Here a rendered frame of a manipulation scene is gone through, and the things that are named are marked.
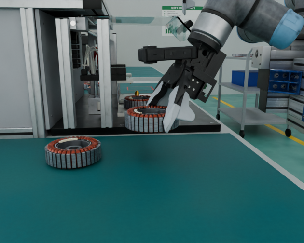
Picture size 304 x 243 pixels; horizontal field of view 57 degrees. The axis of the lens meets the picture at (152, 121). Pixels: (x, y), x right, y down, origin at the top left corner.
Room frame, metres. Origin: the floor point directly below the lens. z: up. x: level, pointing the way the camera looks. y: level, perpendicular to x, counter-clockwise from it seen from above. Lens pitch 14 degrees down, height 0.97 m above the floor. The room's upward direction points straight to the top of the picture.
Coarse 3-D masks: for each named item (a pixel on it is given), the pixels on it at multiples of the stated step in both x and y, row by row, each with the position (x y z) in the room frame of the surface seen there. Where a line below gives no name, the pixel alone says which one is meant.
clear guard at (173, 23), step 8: (80, 16) 0.79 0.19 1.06; (88, 16) 0.79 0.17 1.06; (96, 16) 0.80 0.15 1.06; (104, 16) 0.80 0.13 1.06; (112, 16) 0.80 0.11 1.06; (120, 16) 0.80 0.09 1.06; (128, 16) 0.80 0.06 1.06; (136, 16) 0.81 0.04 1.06; (144, 16) 0.81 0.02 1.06; (152, 16) 0.81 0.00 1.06; (160, 16) 0.81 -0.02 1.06; (168, 16) 0.81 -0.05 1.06; (176, 16) 0.82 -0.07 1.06; (88, 24) 1.00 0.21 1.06; (96, 24) 1.00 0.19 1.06; (112, 24) 1.00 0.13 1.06; (120, 24) 1.00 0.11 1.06; (128, 24) 1.00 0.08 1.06; (136, 24) 1.00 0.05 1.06; (144, 24) 1.00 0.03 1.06; (152, 24) 1.00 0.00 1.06; (160, 24) 1.00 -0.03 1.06; (168, 24) 0.98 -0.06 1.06; (176, 24) 0.89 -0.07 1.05; (184, 24) 0.82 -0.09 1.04; (176, 32) 0.98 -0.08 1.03; (184, 32) 0.88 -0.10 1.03; (184, 40) 0.97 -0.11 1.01
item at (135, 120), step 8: (128, 112) 0.55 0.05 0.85; (136, 112) 0.54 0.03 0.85; (144, 112) 0.60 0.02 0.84; (152, 112) 0.60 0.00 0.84; (160, 112) 0.59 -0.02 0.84; (128, 120) 0.54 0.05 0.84; (136, 120) 0.52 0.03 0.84; (144, 120) 0.52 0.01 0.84; (152, 120) 0.51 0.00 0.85; (160, 120) 0.52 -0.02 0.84; (176, 120) 0.54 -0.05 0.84; (128, 128) 0.54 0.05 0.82; (136, 128) 0.52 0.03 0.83; (144, 128) 0.52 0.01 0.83; (152, 128) 0.51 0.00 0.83; (160, 128) 0.52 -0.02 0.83
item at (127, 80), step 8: (112, 72) 0.91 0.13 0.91; (120, 72) 0.91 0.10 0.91; (80, 80) 0.90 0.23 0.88; (88, 80) 0.90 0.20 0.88; (96, 80) 0.90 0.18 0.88; (112, 80) 0.91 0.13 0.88; (120, 80) 0.91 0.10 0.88; (128, 80) 0.92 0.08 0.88; (96, 88) 0.91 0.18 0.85; (96, 96) 0.91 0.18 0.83
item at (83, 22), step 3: (78, 18) 0.79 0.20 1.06; (81, 18) 0.79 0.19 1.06; (84, 18) 0.79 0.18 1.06; (78, 21) 0.79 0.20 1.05; (81, 21) 0.79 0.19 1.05; (84, 21) 0.79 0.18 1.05; (87, 21) 0.84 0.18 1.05; (78, 24) 0.79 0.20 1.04; (81, 24) 0.79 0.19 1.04; (84, 24) 0.79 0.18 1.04; (87, 24) 0.84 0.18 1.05; (78, 27) 0.79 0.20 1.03; (81, 27) 0.79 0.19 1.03; (84, 27) 0.79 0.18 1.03; (87, 27) 0.83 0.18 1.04; (72, 30) 0.80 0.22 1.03; (75, 30) 0.80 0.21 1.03; (78, 30) 0.80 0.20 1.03; (81, 30) 0.80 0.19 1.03; (84, 30) 0.80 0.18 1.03; (87, 30) 0.83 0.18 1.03
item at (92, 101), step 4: (92, 96) 0.93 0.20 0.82; (88, 100) 0.90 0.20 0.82; (92, 100) 0.90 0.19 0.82; (96, 100) 0.90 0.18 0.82; (88, 104) 0.90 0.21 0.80; (92, 104) 0.90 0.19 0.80; (96, 104) 0.90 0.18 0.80; (88, 108) 0.90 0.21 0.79; (92, 108) 0.90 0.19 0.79; (96, 108) 0.90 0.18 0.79; (88, 112) 0.90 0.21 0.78; (92, 112) 0.90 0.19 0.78; (96, 112) 0.90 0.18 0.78; (100, 112) 0.90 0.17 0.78
